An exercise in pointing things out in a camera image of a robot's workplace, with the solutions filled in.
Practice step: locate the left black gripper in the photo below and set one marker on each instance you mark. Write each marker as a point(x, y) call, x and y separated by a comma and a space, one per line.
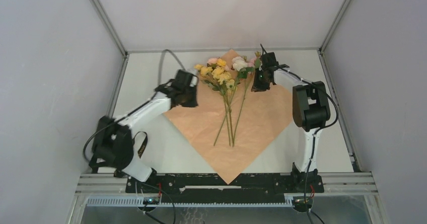
point(193, 103)

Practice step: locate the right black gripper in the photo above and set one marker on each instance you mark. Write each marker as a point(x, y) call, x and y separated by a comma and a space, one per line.
point(257, 85)

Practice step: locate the pink white flower stem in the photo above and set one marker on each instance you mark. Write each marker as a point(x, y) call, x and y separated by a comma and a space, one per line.
point(234, 74)

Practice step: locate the yellow flower stem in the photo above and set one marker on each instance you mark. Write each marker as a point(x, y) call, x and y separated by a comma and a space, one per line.
point(217, 75)

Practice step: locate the green orange wrapping paper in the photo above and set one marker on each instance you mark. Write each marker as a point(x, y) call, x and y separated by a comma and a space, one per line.
point(265, 116)

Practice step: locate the pink rose stem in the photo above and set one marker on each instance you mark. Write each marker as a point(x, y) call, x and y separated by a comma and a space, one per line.
point(245, 72)

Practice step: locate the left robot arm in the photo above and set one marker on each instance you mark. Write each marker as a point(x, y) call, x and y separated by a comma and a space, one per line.
point(132, 122)

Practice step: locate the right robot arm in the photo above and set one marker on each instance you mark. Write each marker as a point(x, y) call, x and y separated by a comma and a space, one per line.
point(310, 112)

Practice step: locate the black printed ribbon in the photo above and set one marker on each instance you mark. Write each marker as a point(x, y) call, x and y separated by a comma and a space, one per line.
point(119, 153)

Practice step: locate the black mounting rail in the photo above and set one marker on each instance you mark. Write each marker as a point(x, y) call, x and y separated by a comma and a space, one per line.
point(206, 188)

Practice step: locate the white cable duct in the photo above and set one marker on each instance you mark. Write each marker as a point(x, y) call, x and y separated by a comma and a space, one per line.
point(112, 201)

